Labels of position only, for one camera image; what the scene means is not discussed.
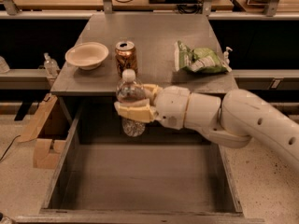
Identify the green chip bag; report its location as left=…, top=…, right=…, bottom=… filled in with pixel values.
left=174, top=41, right=232, bottom=74

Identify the cardboard box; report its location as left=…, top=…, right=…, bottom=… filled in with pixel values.
left=18, top=94, right=70, bottom=169

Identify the gold soda can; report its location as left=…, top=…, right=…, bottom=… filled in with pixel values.
left=115, top=41, right=138, bottom=77

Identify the small sanitizer bottle left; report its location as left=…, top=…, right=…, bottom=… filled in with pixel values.
left=44, top=53, right=60, bottom=77

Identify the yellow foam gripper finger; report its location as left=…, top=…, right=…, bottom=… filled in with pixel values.
left=143, top=84, right=163, bottom=105
left=114, top=102, right=157, bottom=123

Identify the open grey top drawer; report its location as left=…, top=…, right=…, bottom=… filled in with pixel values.
left=16, top=104, right=265, bottom=224

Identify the white paper bowl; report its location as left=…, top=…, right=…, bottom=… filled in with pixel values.
left=64, top=42, right=109, bottom=70

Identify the black floor cable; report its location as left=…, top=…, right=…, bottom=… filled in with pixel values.
left=0, top=134, right=21, bottom=161

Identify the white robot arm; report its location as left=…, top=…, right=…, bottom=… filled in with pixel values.
left=114, top=84, right=299, bottom=171

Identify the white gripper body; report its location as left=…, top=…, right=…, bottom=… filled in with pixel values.
left=154, top=86, right=191, bottom=130

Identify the clear plastic water bottle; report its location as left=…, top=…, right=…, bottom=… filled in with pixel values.
left=116, top=69, right=146, bottom=137

